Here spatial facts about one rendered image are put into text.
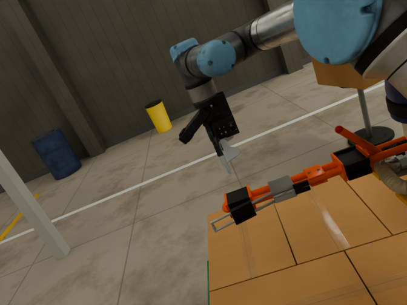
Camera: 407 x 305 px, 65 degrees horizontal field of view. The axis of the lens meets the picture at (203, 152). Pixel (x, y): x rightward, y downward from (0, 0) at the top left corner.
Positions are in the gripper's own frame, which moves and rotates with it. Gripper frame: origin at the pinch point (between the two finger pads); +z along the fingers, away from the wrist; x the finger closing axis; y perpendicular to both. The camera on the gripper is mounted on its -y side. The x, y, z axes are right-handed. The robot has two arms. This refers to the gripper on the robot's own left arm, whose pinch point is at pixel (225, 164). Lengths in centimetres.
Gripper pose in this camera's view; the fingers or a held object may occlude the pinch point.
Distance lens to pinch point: 92.6
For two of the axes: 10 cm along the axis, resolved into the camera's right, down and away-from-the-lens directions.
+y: 9.2, -3.8, -1.1
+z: 3.9, 8.5, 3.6
